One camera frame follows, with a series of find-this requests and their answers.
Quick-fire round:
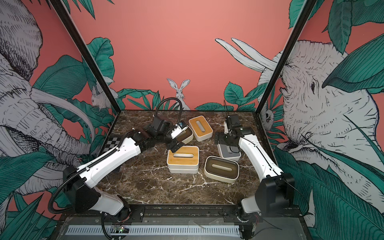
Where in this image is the grey lid white tissue box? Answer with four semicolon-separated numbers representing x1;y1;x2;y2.
169;168;199;174

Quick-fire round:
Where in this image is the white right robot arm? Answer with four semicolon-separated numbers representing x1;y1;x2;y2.
215;128;295;215

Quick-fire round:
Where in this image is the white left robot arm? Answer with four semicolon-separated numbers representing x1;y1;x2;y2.
63;116;188;222

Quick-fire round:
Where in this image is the dark brown lid tissue box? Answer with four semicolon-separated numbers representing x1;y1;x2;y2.
204;156;240;184
176;126;194;145

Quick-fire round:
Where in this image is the wood lid white tissue box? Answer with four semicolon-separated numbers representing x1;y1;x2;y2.
189;116;213;142

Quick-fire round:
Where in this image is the checkerboard calibration plate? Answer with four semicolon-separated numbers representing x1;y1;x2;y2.
101;136;123;154

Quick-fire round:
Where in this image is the small circuit board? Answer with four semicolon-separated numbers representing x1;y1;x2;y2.
111;226;130;235

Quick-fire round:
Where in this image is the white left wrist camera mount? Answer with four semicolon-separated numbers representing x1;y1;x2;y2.
170;121;188;139

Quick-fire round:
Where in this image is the black corrugated cable conduit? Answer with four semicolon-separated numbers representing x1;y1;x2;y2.
47;97;184;214

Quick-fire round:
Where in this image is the white slotted cable duct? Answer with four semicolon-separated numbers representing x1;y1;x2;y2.
65;225;240;237

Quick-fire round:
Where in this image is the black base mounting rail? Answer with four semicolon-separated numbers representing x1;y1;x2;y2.
59;204;305;226

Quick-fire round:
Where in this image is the black left frame post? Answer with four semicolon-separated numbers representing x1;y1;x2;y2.
50;0;121;115

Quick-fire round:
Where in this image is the black frame post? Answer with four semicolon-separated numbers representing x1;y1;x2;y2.
256;0;317;115
50;0;121;115

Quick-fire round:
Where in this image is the black right frame post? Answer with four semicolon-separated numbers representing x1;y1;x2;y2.
256;0;317;115

